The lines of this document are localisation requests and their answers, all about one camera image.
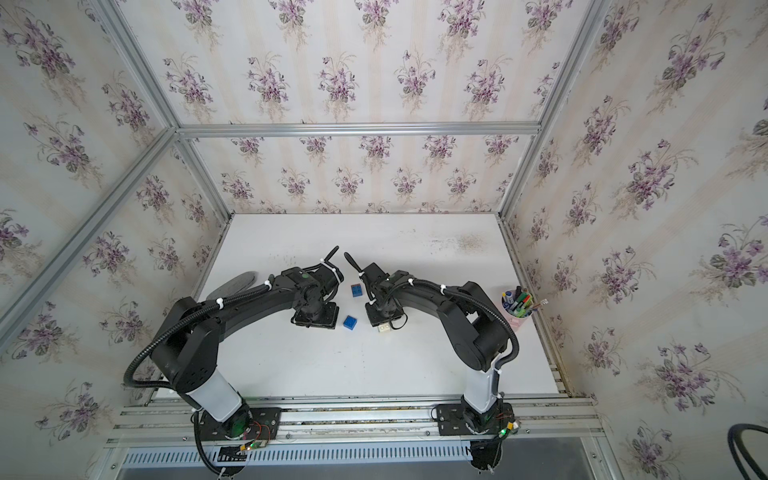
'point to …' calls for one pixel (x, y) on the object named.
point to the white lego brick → (383, 327)
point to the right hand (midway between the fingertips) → (382, 319)
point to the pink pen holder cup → (518, 305)
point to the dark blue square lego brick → (349, 322)
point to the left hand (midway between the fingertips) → (328, 324)
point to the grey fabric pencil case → (234, 285)
